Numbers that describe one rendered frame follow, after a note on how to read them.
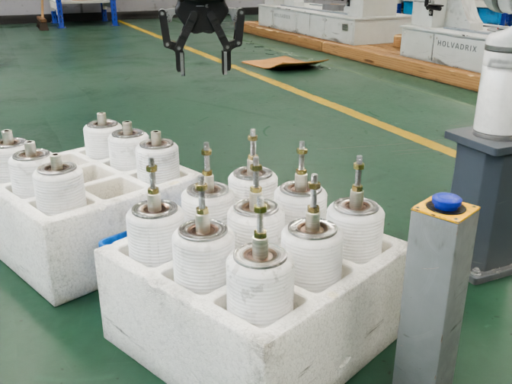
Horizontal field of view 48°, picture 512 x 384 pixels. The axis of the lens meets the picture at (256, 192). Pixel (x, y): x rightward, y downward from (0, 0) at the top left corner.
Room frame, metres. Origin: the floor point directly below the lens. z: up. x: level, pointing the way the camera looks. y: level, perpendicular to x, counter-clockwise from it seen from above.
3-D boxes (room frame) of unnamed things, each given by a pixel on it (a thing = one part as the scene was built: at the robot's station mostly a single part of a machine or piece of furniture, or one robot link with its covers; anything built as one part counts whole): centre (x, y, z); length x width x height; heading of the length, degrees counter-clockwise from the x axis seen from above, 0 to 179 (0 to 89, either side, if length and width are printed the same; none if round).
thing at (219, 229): (0.79, 0.08, 0.25); 0.08 x 0.08 x 0.01
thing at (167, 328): (0.88, 0.00, 0.09); 0.39 x 0.39 x 0.18; 47
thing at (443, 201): (0.73, -0.26, 0.32); 0.04 x 0.04 x 0.02
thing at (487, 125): (1.14, -0.49, 0.39); 0.09 x 0.09 x 0.17; 25
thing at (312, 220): (0.79, -0.09, 0.26); 0.02 x 0.02 x 0.03
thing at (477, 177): (1.14, -0.49, 0.15); 0.15 x 0.15 x 0.30; 25
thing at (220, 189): (0.96, 0.09, 0.25); 0.08 x 0.08 x 0.01
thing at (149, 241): (0.87, 0.17, 0.16); 0.10 x 0.10 x 0.18
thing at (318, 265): (0.79, -0.09, 0.16); 0.10 x 0.10 x 0.18
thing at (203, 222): (0.79, 0.08, 0.26); 0.02 x 0.02 x 0.03
